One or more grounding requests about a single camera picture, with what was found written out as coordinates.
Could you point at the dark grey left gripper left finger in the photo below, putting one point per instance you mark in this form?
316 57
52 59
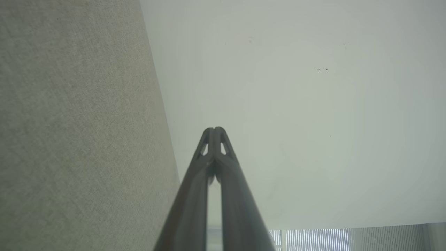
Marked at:
190 205

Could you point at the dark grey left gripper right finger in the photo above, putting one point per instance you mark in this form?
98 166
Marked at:
240 212

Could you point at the white vertical window blinds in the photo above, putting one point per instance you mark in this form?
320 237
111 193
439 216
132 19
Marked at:
313 240

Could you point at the grey fabric sofa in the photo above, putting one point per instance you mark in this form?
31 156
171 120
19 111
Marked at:
76 132

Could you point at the grey ribbed window blinds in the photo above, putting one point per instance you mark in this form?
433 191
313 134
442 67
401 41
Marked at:
386 238

